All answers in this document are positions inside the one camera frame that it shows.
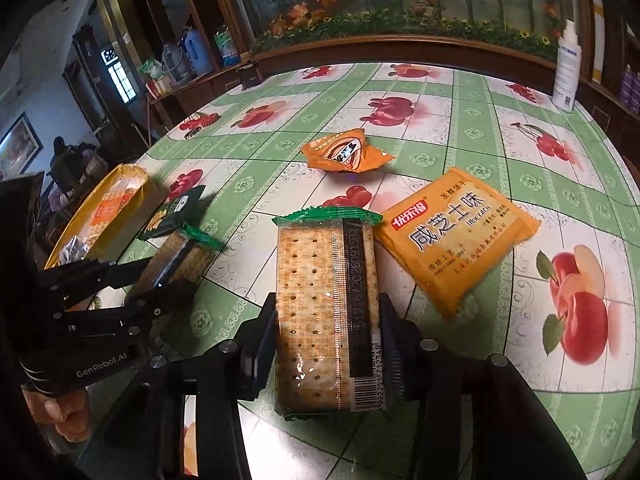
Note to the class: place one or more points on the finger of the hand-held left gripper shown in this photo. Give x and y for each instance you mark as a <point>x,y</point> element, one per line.
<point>100,272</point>
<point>150,302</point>

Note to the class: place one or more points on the white spray bottle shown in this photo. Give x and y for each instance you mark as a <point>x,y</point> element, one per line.
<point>565,75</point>

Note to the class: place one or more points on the grey thermos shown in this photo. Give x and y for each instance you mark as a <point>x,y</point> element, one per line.
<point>174,62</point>

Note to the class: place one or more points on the water bottle with green label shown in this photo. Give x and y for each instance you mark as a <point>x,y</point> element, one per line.
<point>227,47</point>

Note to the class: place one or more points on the dark green cracker packet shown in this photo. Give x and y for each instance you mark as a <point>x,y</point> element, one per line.
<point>172,210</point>

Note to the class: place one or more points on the blue thermos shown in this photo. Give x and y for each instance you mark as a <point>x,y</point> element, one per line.
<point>196,55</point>

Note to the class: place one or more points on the wooden partition cabinet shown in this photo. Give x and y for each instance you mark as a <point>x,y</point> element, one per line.
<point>350,55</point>

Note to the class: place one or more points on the small orange brown packet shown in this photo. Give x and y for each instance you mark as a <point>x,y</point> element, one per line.
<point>345,152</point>

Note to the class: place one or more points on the yellow cracker packet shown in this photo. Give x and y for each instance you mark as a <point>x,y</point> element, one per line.
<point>450,245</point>

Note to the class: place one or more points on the small black object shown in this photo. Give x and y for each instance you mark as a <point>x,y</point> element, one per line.
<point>248,77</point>

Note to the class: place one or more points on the barred window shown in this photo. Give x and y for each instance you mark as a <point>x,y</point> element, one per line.
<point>122,80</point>

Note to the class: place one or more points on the green white bag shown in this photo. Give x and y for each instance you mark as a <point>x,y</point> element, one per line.
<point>150,67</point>

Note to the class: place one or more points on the white yellow paper roll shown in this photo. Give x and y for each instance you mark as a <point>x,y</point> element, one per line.
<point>596,35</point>

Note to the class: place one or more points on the person's left hand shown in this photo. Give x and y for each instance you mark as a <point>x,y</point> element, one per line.
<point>65,410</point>

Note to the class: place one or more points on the clear green-edged cracker packet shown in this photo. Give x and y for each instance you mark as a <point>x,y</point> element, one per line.
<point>320,310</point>
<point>180,265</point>

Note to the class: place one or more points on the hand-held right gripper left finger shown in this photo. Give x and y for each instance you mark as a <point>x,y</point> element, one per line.
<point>255,360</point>

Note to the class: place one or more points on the yellow cardboard box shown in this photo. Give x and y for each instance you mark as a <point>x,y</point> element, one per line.
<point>125,185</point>

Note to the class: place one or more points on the framed wall picture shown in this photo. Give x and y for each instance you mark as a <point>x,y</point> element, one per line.
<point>20,142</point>

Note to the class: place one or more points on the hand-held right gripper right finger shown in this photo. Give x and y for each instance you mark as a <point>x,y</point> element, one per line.
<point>400,360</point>

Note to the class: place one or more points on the purple bottle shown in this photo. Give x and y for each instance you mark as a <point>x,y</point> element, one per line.
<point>635,87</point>
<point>625,87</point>

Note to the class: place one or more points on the white yellow carton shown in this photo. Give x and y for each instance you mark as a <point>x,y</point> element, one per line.
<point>160,85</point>

